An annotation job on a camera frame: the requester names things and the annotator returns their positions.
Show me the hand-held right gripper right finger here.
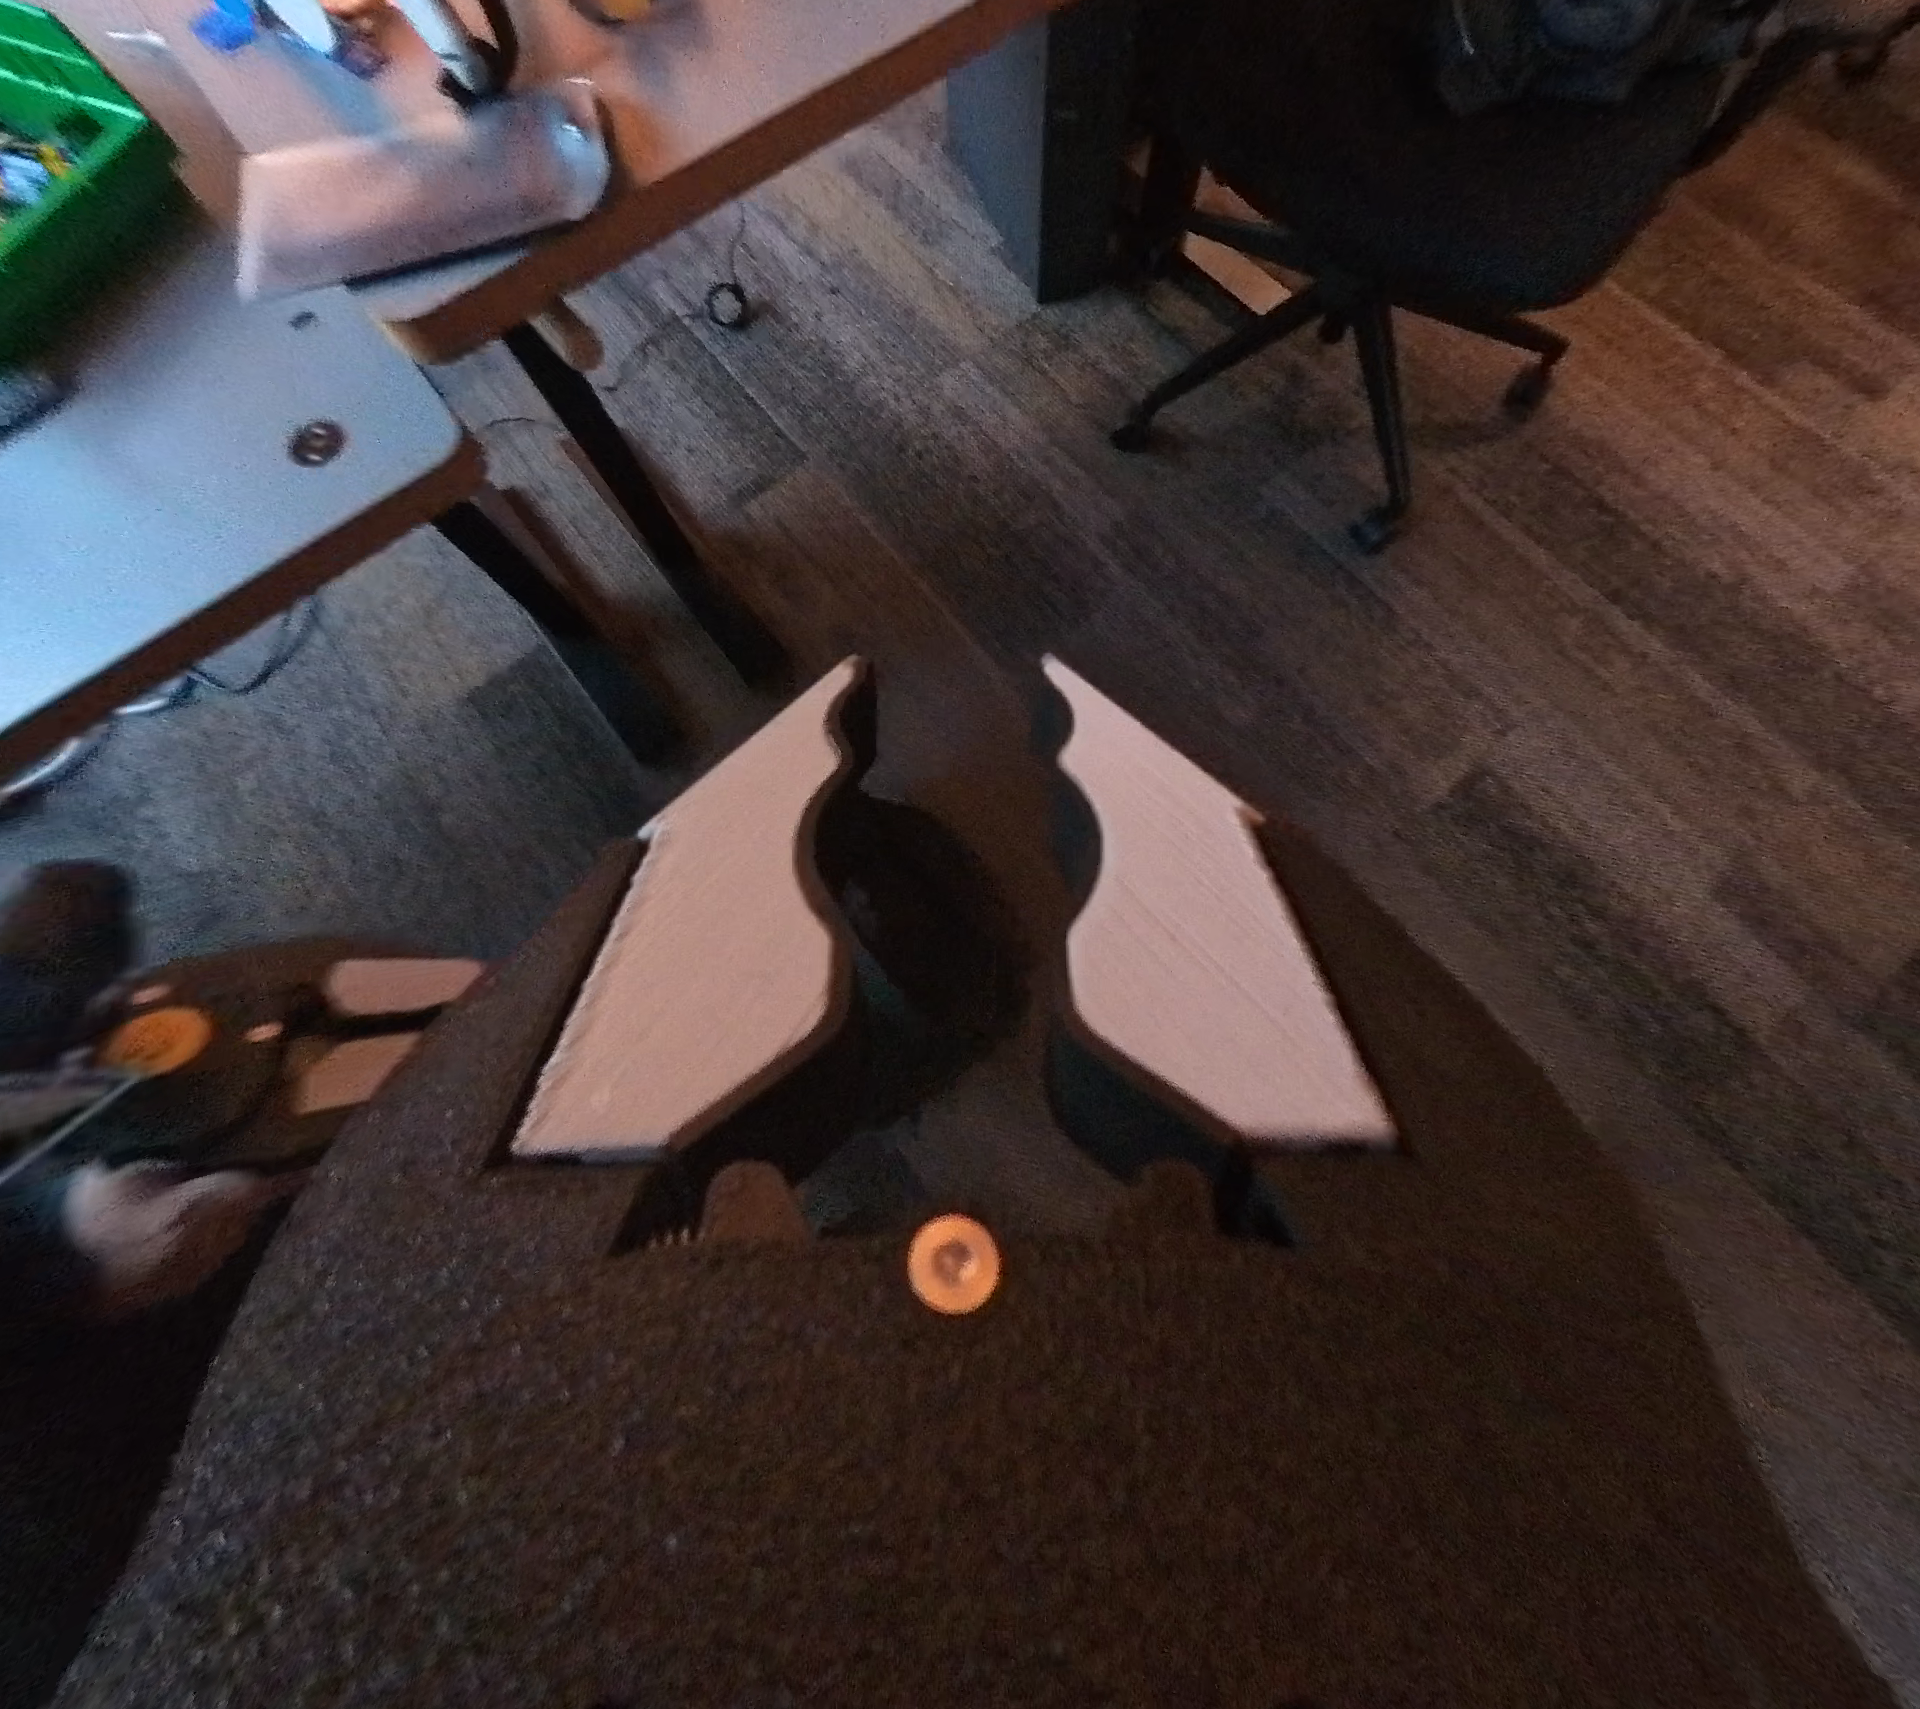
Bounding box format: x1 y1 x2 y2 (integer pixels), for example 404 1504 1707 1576
1038 653 1400 1158

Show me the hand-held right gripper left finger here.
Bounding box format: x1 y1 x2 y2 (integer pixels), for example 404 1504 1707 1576
506 650 901 1163

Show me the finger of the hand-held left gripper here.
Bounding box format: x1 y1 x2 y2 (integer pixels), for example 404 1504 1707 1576
284 1034 431 1121
318 957 492 1021

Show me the person's left hand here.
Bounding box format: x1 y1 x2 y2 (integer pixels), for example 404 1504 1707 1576
63 1158 289 1309

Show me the black metal table leg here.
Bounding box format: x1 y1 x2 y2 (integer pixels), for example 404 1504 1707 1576
426 320 790 766

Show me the pale grey flat object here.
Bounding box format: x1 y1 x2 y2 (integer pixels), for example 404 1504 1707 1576
232 79 618 300

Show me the black office chair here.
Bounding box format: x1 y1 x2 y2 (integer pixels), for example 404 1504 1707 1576
1109 0 1920 557

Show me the green plastic bin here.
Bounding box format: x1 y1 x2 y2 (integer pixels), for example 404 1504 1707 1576
0 0 180 367

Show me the black floor cable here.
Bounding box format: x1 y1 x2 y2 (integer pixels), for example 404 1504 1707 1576
599 216 767 390

